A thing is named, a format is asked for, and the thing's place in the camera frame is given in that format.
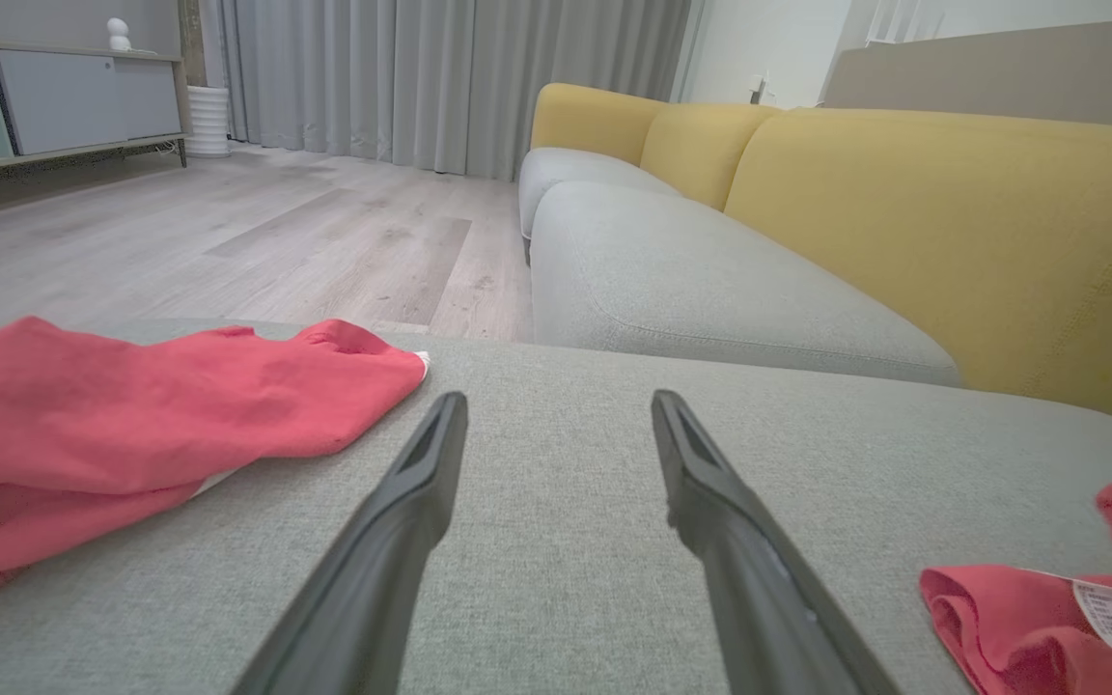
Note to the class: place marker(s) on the white ribbed cylinder bin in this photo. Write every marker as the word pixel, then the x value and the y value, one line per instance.
pixel 208 121

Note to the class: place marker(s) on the medium yellow sofa back cushion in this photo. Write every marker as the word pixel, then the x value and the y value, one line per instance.
pixel 696 150

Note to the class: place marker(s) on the large yellow sofa back cushion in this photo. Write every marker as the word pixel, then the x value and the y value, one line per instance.
pixel 981 241

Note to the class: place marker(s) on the beige partition ledge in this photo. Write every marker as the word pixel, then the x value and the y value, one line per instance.
pixel 1000 72

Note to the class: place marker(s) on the small yellow sofa back cushion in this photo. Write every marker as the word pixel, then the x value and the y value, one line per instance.
pixel 585 121

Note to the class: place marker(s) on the small grey sofa seat cushion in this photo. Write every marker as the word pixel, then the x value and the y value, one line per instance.
pixel 566 174

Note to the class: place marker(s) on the plain red garment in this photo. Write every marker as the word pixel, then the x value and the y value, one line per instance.
pixel 131 415

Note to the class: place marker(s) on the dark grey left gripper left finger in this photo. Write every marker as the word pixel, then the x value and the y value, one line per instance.
pixel 382 569

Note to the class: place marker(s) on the large grey sofa seat cushion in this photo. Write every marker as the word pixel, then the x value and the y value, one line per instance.
pixel 691 290

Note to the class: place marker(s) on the grey pleated curtain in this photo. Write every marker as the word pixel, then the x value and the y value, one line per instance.
pixel 440 77

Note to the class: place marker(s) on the small white figurine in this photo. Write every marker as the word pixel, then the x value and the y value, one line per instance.
pixel 119 34

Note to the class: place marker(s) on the grey and green sideboard cabinet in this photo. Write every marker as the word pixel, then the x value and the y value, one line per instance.
pixel 64 97

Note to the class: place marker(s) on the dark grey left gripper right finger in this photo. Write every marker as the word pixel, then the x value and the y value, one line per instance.
pixel 759 598

